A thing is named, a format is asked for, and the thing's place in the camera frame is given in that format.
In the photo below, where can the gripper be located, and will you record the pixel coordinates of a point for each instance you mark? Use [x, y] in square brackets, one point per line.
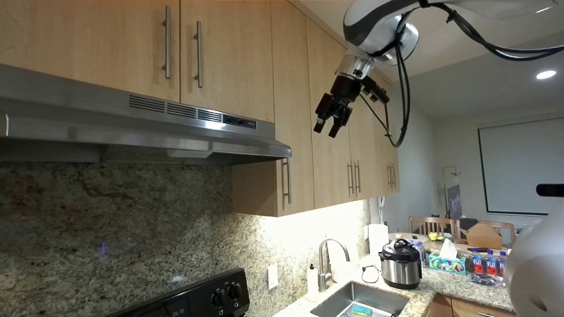
[346, 89]

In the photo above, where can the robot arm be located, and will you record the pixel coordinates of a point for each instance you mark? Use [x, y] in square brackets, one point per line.
[379, 26]

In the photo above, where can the tall wood cabinet door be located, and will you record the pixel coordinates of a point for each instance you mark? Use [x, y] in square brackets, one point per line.
[328, 163]
[368, 145]
[297, 88]

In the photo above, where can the short wood cabinet door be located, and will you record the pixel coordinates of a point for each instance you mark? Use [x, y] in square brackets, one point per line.
[233, 57]

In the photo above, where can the wide wood cabinet door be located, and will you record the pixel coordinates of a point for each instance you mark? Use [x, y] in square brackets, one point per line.
[88, 39]

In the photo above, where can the white paper towel roll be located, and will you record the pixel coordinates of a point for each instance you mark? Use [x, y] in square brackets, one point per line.
[378, 240]

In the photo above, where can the row of wooden chairs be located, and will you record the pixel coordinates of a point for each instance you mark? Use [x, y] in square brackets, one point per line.
[429, 225]

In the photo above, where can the silver tap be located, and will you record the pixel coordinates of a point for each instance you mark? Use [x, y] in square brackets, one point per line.
[324, 268]

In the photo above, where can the clear plastic bottle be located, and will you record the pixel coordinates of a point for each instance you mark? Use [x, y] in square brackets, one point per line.
[421, 253]

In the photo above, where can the steel and black pressure cooker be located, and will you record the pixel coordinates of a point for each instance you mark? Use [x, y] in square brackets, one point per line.
[400, 266]

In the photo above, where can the white soap bottle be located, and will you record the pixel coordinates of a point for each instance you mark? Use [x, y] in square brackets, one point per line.
[313, 284]

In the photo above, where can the patterned tissue box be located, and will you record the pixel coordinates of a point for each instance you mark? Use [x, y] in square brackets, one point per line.
[446, 263]

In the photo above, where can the steel sink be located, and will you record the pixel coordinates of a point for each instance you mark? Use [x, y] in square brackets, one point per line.
[374, 299]

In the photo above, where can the brown cardboard box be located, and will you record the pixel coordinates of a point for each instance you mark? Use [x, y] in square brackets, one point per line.
[484, 237]

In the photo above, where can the white projection screen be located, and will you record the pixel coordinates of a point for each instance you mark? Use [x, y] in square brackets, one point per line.
[524, 167]

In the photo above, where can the green and yellow sponge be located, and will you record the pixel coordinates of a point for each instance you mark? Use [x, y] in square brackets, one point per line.
[362, 311]

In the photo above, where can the stainless steel range hood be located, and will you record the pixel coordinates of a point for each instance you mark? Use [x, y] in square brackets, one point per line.
[132, 127]

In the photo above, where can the black stove knob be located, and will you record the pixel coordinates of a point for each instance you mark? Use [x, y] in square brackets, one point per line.
[219, 298]
[235, 292]

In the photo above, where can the pack of water bottles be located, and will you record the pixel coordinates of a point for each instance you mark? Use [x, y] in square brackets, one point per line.
[487, 266]

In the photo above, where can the round ceiling light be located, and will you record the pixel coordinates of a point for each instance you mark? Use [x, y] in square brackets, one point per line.
[546, 75]

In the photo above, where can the black stove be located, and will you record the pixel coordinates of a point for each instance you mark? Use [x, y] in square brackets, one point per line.
[198, 299]

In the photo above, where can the wood drawer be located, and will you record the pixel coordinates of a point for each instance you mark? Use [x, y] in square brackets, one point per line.
[462, 308]

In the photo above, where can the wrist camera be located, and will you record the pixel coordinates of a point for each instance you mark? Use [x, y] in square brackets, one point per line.
[376, 90]

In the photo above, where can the light wood wall cabinet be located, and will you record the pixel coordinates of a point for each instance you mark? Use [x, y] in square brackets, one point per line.
[246, 66]

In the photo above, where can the white wall socket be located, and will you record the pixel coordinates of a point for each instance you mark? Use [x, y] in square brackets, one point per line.
[272, 276]

